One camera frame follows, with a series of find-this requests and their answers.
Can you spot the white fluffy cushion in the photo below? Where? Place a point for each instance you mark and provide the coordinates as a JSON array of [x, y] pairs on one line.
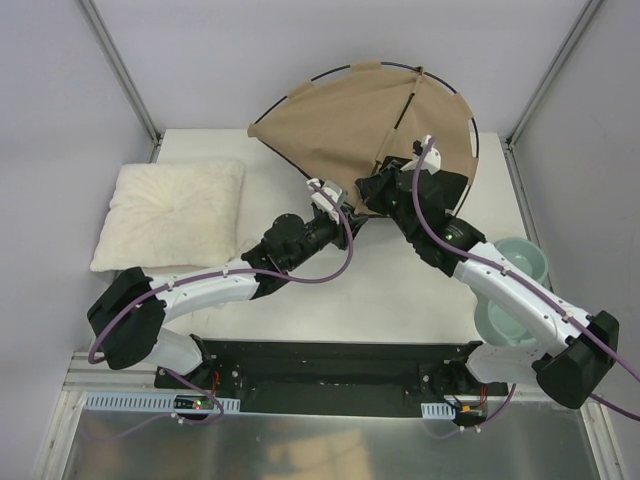
[[171, 215]]

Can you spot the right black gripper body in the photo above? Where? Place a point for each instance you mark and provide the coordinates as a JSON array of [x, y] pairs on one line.
[[379, 187]]

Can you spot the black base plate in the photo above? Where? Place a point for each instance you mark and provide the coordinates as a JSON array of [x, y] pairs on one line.
[[338, 379]]

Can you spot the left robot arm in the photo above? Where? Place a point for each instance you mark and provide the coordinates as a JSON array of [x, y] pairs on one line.
[[129, 319]]

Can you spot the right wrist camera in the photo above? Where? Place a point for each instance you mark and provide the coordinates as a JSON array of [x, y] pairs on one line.
[[426, 156]]

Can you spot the circuit board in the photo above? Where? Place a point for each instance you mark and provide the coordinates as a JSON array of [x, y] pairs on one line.
[[445, 411], [198, 403]]

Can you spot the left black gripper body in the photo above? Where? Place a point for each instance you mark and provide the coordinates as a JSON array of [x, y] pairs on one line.
[[347, 223]]

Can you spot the aluminium frame post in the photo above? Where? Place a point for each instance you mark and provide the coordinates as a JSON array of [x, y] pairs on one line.
[[580, 26], [107, 45]]

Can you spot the beige pet tent fabric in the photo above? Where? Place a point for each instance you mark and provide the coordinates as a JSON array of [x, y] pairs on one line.
[[370, 140]]

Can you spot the right aluminium frame post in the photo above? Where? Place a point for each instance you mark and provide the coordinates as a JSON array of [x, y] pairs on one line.
[[580, 26]]

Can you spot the left aluminium frame post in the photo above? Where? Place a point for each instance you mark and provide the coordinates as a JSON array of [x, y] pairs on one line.
[[107, 45]]

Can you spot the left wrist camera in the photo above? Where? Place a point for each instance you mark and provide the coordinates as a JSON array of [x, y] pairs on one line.
[[327, 197]]

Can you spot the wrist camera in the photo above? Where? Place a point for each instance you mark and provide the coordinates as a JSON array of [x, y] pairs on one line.
[[327, 197], [426, 156]]

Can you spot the green double pet bowl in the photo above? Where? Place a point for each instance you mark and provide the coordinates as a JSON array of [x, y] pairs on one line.
[[501, 324]]

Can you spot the left circuit board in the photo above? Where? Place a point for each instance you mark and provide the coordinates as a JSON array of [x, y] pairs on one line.
[[198, 403]]

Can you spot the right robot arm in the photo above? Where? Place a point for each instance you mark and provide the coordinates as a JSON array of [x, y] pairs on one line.
[[572, 349]]

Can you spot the right circuit board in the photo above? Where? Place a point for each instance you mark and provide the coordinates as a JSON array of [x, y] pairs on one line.
[[445, 411]]

